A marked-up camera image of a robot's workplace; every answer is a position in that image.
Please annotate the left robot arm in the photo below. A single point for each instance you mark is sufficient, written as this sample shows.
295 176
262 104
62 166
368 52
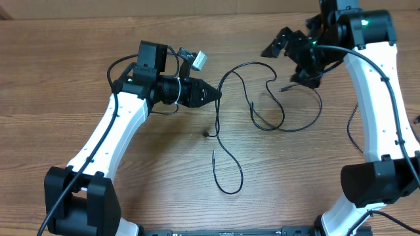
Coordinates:
80 198

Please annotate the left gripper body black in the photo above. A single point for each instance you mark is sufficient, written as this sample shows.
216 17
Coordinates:
189 92

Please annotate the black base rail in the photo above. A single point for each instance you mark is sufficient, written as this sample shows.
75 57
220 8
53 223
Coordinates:
226 232

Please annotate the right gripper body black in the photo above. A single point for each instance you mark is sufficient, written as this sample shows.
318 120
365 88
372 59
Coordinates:
312 61

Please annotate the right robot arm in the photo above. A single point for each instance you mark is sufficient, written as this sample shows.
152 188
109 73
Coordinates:
365 41

